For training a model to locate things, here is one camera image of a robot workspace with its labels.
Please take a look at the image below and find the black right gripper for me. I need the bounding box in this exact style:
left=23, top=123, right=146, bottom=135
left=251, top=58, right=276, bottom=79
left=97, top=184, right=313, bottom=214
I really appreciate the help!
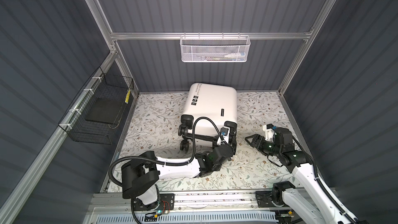
left=245, top=133, right=281, bottom=157

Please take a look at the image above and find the white hard-shell suitcase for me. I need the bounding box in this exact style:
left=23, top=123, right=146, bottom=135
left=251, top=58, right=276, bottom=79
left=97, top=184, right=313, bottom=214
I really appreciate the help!
left=178, top=83, right=237, bottom=153

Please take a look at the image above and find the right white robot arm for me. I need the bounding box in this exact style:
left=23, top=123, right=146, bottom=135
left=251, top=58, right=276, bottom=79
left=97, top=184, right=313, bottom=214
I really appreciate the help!
left=245, top=128, right=360, bottom=224

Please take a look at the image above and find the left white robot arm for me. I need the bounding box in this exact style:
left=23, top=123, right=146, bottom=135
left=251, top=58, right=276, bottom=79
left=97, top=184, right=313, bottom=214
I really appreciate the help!
left=121, top=144, right=234, bottom=206

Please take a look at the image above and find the toothpaste tube in basket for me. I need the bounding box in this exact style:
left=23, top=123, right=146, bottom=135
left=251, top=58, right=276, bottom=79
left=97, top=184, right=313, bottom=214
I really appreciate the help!
left=224, top=52, right=247, bottom=61

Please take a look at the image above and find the yellow tag on basket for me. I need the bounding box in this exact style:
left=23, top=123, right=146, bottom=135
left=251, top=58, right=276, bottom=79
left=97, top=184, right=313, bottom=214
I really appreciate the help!
left=124, top=89, right=131, bottom=104

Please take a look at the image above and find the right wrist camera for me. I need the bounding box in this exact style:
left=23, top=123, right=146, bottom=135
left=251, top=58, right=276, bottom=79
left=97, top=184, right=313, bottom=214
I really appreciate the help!
left=262, top=124, right=294, bottom=150

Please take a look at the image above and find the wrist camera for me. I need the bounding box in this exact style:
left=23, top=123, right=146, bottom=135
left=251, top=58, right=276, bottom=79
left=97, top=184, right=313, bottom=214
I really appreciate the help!
left=262, top=124, right=294, bottom=150
left=216, top=127, right=230, bottom=146

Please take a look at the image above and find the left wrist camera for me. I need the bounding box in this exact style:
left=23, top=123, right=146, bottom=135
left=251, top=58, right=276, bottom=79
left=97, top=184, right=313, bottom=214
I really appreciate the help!
left=216, top=127, right=230, bottom=146

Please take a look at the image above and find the white vented cable duct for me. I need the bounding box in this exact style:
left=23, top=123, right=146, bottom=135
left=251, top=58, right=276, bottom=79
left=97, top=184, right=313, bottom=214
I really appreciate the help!
left=94, top=211, right=277, bottom=224

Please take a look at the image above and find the left black corrugated cable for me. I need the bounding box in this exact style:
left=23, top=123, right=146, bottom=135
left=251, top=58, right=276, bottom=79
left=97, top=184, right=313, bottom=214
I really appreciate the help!
left=108, top=116, right=224, bottom=224

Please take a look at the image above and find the white wire mesh basket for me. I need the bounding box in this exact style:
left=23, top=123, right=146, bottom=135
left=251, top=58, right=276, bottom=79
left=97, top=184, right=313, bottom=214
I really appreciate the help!
left=179, top=34, right=251, bottom=63

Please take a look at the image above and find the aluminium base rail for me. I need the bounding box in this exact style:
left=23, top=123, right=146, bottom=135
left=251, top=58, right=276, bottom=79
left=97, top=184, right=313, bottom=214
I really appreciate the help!
left=90, top=187, right=340, bottom=212

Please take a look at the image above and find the black wire mesh basket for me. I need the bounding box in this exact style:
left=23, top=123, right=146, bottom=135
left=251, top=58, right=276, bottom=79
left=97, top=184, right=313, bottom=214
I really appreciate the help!
left=59, top=68, right=134, bottom=145

